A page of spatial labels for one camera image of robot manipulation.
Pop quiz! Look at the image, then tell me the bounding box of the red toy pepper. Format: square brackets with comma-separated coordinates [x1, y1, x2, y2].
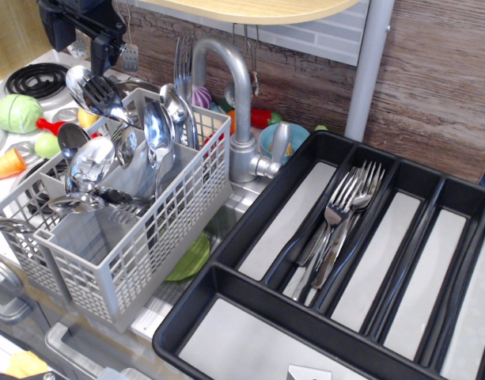
[251, 108, 282, 129]

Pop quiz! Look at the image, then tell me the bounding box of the large silver spoon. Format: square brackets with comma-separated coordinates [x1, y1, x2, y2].
[143, 101, 174, 199]
[65, 136, 115, 193]

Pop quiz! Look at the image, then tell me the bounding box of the green toy apple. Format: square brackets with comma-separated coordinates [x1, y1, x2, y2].
[34, 132, 61, 158]

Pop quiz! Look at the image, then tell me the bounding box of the silver spoon beside tall fork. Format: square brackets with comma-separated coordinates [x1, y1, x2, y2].
[159, 83, 187, 145]

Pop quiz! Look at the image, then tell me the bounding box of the large silver spoon centre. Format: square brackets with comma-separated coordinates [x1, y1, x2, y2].
[143, 101, 174, 199]

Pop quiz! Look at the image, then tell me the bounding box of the silver fork in tray right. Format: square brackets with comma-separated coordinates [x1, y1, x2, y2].
[311, 161, 385, 290]

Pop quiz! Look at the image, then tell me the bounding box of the silver spoon back left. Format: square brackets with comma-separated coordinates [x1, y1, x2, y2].
[66, 65, 90, 111]

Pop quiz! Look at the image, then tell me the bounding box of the black coil stove burner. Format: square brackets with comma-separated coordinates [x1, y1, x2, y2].
[4, 63, 67, 100]

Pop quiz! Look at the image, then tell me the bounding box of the small silver spoon middle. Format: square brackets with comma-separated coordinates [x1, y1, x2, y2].
[114, 127, 138, 169]

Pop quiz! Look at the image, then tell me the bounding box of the black cutlery tray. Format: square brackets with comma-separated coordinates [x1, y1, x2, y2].
[152, 131, 485, 379]

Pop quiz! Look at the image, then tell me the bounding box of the grey plastic cutlery basket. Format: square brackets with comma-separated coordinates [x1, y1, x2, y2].
[0, 108, 232, 332]

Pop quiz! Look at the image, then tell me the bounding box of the silver fork in tray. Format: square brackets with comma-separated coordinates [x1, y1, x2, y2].
[311, 161, 385, 290]
[291, 167, 366, 301]

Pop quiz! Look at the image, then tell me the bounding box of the silver spoon lying low left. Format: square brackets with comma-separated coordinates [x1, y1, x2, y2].
[48, 192, 108, 215]

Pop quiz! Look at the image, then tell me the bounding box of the green toy cabbage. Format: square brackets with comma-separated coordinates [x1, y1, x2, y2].
[0, 94, 44, 134]

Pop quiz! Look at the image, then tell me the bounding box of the light wooden shelf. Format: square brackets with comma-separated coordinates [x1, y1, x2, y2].
[144, 0, 358, 25]

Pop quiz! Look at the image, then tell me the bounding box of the silver curved faucet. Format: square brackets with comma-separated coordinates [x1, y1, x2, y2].
[192, 35, 291, 183]

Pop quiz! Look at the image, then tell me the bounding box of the silver fork in tray left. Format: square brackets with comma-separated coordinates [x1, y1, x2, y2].
[291, 167, 366, 301]

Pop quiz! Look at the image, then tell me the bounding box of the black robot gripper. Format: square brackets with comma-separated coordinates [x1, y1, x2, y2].
[37, 1, 127, 75]

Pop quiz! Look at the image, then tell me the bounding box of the grey metal pole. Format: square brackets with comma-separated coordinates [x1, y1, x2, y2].
[344, 0, 395, 142]

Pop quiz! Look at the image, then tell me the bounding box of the tall upright silver fork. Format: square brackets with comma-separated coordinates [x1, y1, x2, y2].
[174, 36, 199, 150]

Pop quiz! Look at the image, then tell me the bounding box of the green toy plate in sink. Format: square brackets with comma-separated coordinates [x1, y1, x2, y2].
[165, 233, 210, 282]

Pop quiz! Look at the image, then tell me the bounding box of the silver fork lying in basket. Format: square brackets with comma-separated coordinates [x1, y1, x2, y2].
[93, 187, 153, 223]

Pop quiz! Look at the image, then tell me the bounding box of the dark silver spoon left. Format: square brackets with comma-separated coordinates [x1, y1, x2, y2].
[58, 123, 90, 161]

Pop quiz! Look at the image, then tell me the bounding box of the silver fork with wide head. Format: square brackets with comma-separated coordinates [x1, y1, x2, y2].
[81, 75, 135, 126]

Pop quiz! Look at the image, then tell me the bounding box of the silver utensil at left edge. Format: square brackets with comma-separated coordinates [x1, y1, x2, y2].
[0, 218, 36, 234]

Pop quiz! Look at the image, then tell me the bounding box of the large silver spoon front left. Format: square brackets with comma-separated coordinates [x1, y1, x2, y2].
[65, 136, 115, 193]

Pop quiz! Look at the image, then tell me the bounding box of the hanging metal skimmer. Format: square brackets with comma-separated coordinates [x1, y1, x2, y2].
[67, 32, 91, 60]

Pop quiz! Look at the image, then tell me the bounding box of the orange toy carrot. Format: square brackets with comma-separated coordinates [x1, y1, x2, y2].
[0, 148, 27, 180]

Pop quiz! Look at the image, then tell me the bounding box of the hanging small metal spatula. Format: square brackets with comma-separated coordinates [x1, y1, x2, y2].
[121, 3, 139, 72]

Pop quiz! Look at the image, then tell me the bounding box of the purple white toy onion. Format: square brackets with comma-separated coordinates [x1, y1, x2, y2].
[191, 85, 212, 108]

